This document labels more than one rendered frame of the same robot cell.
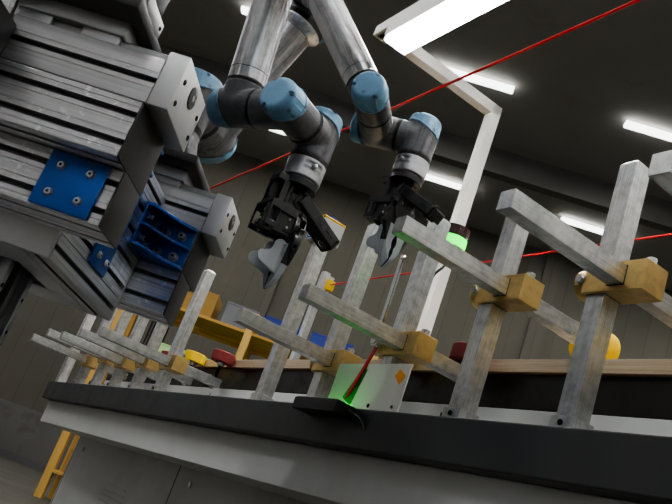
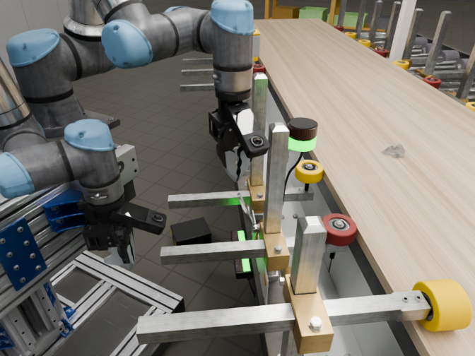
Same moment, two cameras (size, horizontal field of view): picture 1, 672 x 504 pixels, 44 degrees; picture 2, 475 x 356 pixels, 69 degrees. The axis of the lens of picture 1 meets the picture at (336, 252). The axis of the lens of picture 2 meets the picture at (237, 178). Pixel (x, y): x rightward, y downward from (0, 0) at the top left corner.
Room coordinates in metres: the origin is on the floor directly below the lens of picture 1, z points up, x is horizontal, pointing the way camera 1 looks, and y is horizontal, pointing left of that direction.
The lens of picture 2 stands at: (1.02, -0.34, 1.44)
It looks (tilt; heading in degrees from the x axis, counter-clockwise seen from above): 34 degrees down; 21
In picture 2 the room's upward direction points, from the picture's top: straight up
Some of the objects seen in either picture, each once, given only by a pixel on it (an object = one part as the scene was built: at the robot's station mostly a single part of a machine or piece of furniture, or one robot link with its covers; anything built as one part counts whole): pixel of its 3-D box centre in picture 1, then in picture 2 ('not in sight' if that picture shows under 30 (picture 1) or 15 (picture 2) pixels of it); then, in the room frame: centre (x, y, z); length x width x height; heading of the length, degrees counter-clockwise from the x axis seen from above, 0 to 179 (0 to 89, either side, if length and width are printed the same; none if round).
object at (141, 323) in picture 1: (133, 342); not in sight; (3.19, 0.61, 0.89); 0.04 x 0.04 x 0.48; 27
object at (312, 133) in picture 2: (455, 233); (302, 128); (1.66, -0.23, 1.13); 0.06 x 0.06 x 0.02
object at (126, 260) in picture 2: (290, 243); (123, 246); (1.43, 0.08, 0.90); 0.05 x 0.02 x 0.09; 27
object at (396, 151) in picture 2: not in sight; (396, 148); (2.08, -0.45, 0.91); 0.09 x 0.07 x 0.02; 146
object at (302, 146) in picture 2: (452, 243); (300, 139); (1.66, -0.23, 1.11); 0.06 x 0.06 x 0.02
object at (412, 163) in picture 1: (408, 170); (231, 78); (1.63, -0.09, 1.23); 0.08 x 0.08 x 0.05
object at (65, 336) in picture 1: (115, 358); (215, 61); (3.14, 0.63, 0.80); 0.44 x 0.03 x 0.04; 117
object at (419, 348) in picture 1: (405, 348); (273, 242); (1.62, -0.20, 0.85); 0.14 x 0.06 x 0.05; 27
